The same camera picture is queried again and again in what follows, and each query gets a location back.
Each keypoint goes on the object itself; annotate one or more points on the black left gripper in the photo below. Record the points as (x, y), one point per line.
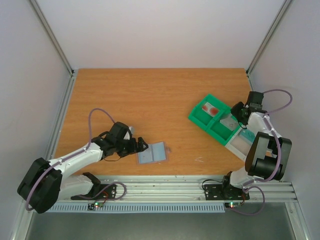
(133, 148)

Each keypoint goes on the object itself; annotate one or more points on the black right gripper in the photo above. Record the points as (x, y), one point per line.
(238, 112)

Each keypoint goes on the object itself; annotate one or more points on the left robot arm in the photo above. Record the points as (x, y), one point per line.
(42, 183)

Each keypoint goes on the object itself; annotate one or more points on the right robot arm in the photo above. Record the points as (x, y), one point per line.
(268, 155)

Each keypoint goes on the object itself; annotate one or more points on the red white cards stack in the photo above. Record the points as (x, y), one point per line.
(210, 109)

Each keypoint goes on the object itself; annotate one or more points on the teal cards stack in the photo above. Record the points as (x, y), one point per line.
(248, 135)

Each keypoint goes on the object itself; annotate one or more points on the green bin middle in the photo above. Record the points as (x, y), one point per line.
(219, 132)

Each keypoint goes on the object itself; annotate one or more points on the green bin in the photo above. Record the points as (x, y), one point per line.
(201, 118)
(219, 132)

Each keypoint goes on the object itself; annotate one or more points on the green bin far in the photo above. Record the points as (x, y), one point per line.
(201, 118)

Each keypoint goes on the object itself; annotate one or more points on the white translucent bin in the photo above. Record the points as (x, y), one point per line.
(239, 146)

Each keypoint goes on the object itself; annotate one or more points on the left controller board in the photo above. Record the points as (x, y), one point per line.
(93, 206)

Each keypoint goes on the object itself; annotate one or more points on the controller board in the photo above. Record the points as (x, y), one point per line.
(93, 206)
(232, 205)

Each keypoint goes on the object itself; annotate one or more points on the right controller board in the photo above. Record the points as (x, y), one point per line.
(232, 205)

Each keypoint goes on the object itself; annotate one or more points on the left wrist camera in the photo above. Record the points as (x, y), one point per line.
(132, 129)

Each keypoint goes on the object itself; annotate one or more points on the aluminium table edge rail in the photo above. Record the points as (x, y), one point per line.
(189, 188)

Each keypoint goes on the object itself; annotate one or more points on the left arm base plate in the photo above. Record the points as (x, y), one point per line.
(97, 192)

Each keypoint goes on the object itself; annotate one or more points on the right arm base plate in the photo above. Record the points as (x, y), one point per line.
(215, 192)

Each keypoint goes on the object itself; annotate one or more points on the aluminium corner post left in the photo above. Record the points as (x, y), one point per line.
(47, 28)

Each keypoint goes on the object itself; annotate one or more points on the aluminium corner post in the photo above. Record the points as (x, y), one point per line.
(47, 28)
(269, 35)

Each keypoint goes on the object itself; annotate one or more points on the grey slotted cable duct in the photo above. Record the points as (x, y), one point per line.
(133, 208)

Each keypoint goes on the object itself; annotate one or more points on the aluminium corner post right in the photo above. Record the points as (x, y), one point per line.
(269, 35)

